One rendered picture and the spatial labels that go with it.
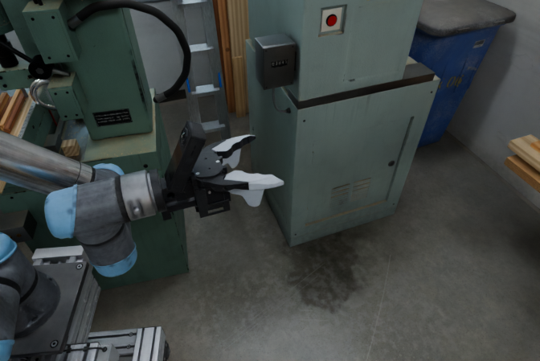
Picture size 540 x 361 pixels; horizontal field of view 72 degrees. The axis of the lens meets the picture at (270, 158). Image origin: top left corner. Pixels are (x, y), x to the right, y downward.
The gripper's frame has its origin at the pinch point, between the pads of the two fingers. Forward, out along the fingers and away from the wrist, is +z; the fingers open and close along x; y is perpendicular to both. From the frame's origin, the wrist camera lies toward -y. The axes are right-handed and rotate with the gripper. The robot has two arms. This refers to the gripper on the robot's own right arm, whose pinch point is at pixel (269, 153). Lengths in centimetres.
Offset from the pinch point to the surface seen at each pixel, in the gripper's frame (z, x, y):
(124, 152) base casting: -31, -70, 35
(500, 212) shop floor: 155, -56, 117
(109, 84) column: -30, -76, 11
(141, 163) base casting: -27, -68, 40
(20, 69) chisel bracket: -56, -86, 5
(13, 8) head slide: -49, -79, -14
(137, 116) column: -24, -77, 25
